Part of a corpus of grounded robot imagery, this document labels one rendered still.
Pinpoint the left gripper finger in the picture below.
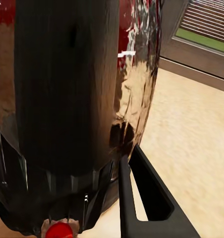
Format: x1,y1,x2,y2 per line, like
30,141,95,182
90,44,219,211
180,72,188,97
117,133,201,238

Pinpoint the electric kettle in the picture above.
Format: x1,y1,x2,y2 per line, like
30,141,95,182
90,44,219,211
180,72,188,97
0,0,162,238

